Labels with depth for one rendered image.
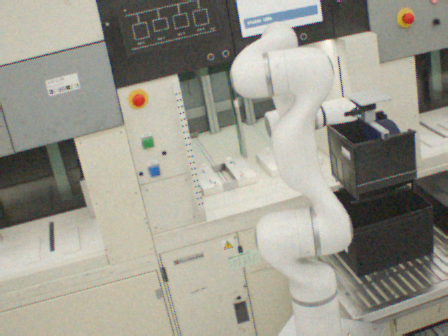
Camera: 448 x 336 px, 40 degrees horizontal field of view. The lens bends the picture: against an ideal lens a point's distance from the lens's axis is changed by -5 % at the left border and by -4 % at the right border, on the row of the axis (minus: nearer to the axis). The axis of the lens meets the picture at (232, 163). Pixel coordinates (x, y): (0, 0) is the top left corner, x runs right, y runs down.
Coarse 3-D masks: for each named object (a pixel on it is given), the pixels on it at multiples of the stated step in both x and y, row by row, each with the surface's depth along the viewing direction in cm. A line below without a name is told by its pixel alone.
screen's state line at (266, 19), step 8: (296, 8) 206; (304, 8) 207; (312, 8) 208; (256, 16) 204; (264, 16) 205; (272, 16) 205; (280, 16) 206; (288, 16) 207; (296, 16) 207; (304, 16) 208; (248, 24) 204; (256, 24) 205; (264, 24) 206
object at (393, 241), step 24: (336, 192) 214; (408, 192) 209; (360, 216) 220; (384, 216) 222; (408, 216) 192; (432, 216) 194; (360, 240) 190; (384, 240) 193; (408, 240) 195; (432, 240) 197; (360, 264) 194; (384, 264) 196
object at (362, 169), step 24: (360, 96) 191; (384, 96) 187; (360, 120) 204; (336, 144) 196; (360, 144) 182; (384, 144) 185; (408, 144) 187; (336, 168) 202; (360, 168) 186; (384, 168) 188; (408, 168) 190; (360, 192) 188; (384, 192) 197
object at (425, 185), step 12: (420, 180) 226; (432, 180) 224; (444, 180) 222; (420, 192) 222; (432, 192) 216; (444, 192) 214; (432, 204) 215; (444, 204) 207; (444, 216) 208; (444, 228) 210
